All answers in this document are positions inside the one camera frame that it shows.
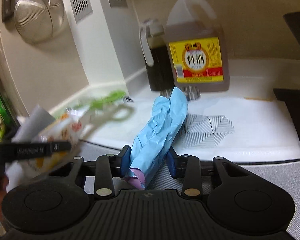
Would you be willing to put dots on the dark soy sauce dispenser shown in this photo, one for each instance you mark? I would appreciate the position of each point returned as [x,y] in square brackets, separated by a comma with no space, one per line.
[155,53]

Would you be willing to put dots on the blue paper wrapper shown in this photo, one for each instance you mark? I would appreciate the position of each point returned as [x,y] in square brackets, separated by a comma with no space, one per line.
[152,143]

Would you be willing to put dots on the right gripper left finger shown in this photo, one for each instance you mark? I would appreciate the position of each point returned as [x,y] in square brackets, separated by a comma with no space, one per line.
[109,166]

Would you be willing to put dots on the white patterned cloth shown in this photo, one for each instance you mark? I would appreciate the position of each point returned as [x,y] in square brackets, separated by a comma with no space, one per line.
[241,130]

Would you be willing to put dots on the green handled plastic bag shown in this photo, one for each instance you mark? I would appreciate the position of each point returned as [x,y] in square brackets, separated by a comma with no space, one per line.
[41,126]

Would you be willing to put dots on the kitchen cleaver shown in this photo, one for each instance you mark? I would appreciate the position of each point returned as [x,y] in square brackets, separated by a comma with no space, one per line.
[6,10]

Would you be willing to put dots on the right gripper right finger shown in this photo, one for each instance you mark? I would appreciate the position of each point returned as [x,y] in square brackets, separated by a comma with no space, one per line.
[186,167]

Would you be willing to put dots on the steel mesh strainer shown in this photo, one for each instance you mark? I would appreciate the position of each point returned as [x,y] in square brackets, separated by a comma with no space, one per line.
[38,20]

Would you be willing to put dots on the large cooking wine jug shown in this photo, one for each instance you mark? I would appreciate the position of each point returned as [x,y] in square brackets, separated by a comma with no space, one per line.
[197,47]

